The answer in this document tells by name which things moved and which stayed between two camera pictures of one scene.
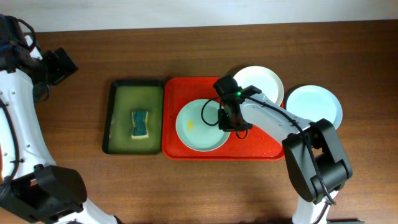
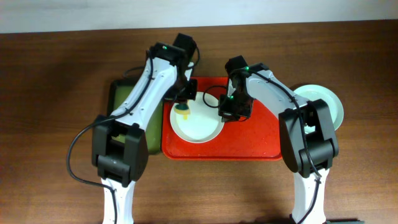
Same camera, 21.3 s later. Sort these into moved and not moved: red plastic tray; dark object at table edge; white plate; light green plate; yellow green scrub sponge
Moved: white plate; yellow green scrub sponge; light green plate
Not moved: dark object at table edge; red plastic tray
